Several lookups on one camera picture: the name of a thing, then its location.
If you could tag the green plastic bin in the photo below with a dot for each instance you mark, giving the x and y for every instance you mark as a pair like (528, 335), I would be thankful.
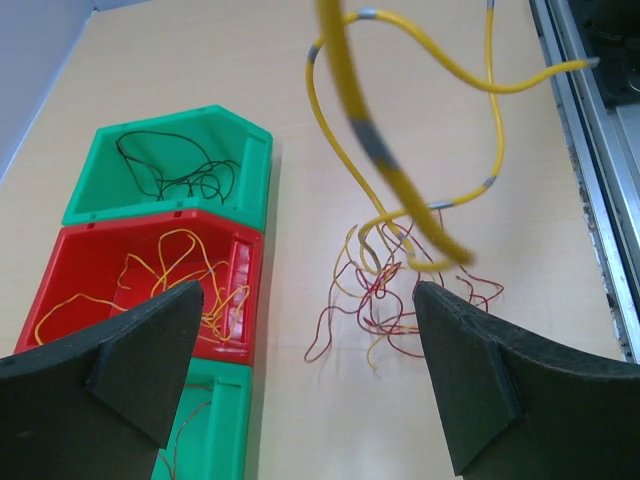
(207, 158)
(209, 435)

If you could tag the aluminium mounting rail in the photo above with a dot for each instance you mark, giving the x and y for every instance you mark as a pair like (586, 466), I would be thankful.
(599, 108)

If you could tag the red plastic bin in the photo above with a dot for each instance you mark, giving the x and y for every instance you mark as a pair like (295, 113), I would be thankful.
(101, 269)

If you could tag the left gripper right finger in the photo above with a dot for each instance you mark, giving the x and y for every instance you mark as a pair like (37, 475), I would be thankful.
(516, 405)

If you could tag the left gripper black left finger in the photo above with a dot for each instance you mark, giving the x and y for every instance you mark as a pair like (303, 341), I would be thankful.
(100, 403)

